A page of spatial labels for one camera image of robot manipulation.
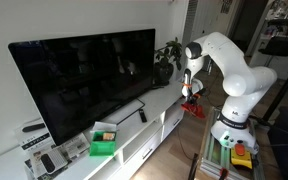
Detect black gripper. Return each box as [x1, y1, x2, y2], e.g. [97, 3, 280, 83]
[184, 89, 203, 108]

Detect white TV cabinet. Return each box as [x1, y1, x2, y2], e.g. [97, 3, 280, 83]
[0, 79, 193, 180]

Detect potted green plant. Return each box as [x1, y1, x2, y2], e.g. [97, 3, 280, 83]
[153, 36, 183, 87]

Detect slim black remote control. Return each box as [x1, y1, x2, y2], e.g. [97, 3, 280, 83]
[138, 108, 148, 124]

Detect yellow emergency stop box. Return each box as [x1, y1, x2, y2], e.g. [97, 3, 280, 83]
[230, 143, 253, 170]

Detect black tripod stand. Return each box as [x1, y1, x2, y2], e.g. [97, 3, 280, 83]
[262, 56, 288, 123]

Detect white paper sheet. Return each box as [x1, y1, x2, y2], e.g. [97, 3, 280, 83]
[90, 121, 118, 133]

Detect black flat stand tray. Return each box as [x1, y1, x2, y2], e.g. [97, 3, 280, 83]
[257, 34, 288, 58]

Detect large black box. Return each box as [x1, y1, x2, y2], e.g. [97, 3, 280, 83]
[267, 106, 288, 180]

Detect green plastic box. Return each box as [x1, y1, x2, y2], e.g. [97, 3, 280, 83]
[89, 130, 118, 158]

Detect black flat screen TV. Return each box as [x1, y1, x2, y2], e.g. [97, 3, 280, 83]
[7, 28, 157, 147]

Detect spread newspaper pages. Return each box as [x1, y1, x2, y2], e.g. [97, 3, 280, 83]
[23, 132, 92, 174]

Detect white keyboard remote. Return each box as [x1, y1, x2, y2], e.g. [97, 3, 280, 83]
[37, 148, 69, 174]

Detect wide black remote control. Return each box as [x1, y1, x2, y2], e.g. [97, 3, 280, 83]
[40, 153, 57, 174]

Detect white printed cardboard box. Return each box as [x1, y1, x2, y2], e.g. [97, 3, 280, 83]
[15, 118, 55, 152]

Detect black clamp handle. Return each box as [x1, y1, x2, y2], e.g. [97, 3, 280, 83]
[187, 152, 200, 180]

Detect black TV cable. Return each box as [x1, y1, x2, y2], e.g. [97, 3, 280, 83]
[115, 97, 146, 126]

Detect dark wall picture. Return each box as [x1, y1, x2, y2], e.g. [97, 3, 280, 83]
[220, 0, 233, 14]

